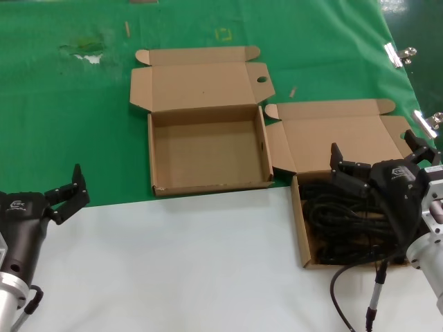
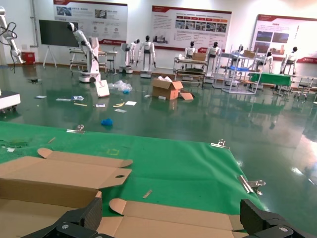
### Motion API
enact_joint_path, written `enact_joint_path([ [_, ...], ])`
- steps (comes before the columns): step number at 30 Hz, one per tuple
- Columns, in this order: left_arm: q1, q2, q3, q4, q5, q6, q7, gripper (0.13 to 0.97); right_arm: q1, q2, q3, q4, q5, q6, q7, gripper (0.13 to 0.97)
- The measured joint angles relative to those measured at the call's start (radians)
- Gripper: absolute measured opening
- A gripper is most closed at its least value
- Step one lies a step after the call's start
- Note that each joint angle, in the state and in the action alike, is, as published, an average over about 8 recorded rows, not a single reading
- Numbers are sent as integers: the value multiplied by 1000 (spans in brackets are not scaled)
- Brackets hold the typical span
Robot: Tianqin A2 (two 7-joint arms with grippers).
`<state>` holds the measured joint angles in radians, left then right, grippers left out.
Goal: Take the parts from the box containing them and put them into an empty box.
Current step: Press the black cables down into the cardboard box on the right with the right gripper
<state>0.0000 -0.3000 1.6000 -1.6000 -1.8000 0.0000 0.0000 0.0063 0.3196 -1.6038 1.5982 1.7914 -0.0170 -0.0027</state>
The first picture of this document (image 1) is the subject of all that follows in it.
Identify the long wooden stick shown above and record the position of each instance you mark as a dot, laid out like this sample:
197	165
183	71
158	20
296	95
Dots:
127	29

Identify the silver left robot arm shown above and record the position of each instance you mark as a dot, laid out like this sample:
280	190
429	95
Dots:
8	297

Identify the cardboard box with round hole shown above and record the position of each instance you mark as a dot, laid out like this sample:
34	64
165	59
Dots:
207	155

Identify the short wooden stick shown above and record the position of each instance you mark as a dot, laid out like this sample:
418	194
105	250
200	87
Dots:
293	92

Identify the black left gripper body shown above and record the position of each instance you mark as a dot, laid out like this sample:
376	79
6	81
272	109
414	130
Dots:
20	224

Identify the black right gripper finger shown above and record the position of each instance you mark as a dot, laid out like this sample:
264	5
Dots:
420	150
349	173

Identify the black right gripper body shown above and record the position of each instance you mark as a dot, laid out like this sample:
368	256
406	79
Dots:
398	186

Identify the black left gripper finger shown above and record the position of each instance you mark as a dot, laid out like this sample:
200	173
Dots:
74	205
69	189

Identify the green table cloth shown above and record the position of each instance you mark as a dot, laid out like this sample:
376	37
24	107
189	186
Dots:
52	103

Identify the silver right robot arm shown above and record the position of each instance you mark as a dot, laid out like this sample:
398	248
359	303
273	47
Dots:
429	263

